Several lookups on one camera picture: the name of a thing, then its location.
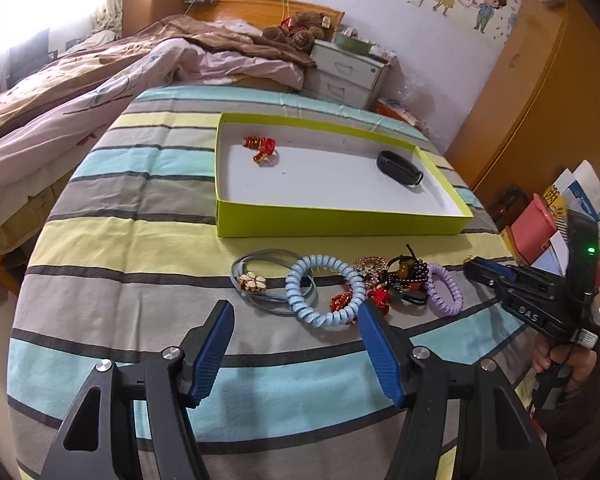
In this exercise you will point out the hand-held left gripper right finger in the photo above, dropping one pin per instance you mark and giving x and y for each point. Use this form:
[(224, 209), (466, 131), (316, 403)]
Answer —
[(380, 355)]

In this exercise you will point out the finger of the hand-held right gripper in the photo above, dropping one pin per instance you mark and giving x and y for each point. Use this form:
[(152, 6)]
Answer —
[(482, 277), (497, 269)]

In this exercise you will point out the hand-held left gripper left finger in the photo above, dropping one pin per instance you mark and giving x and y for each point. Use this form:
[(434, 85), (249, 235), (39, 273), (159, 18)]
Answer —
[(212, 355)]

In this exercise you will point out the green cardboard box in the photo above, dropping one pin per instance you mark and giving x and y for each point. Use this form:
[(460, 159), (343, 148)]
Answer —
[(330, 220)]

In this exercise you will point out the person's right forearm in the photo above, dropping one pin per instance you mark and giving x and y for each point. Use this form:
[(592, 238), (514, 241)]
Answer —
[(585, 425)]

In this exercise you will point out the person's right hand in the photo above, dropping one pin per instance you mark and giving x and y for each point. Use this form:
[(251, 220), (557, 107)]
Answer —
[(582, 367)]

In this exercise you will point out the yellow box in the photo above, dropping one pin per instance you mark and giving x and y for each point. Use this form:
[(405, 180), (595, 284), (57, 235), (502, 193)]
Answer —
[(507, 241)]

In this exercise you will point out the pink bin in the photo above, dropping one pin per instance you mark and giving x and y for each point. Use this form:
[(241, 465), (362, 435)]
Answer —
[(532, 230)]

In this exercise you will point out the black device with red light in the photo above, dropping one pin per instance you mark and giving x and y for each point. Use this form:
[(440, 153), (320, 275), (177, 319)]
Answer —
[(507, 207)]

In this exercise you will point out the stack of paper boxes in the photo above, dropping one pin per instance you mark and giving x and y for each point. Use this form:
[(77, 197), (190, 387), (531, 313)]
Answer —
[(577, 190)]

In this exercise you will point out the wooden wardrobe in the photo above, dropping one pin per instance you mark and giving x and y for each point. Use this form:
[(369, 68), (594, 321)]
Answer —
[(535, 100)]

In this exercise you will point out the pile of books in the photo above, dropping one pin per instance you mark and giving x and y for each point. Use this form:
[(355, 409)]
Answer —
[(395, 110)]

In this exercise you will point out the white nightstand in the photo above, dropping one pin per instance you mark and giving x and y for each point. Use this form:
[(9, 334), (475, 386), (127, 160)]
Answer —
[(345, 75)]

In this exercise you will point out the green basin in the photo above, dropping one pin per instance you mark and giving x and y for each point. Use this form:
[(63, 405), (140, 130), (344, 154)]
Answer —
[(352, 44)]

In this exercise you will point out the pink brown duvet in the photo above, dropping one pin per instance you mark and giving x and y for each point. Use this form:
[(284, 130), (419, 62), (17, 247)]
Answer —
[(80, 95)]

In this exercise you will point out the brown teddy bear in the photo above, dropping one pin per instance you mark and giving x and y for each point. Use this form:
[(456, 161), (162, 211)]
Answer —
[(300, 27)]

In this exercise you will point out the wooden headboard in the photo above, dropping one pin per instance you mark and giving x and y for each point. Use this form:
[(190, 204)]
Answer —
[(250, 10)]

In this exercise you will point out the floral curtain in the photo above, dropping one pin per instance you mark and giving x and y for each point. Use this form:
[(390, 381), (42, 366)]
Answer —
[(110, 0)]

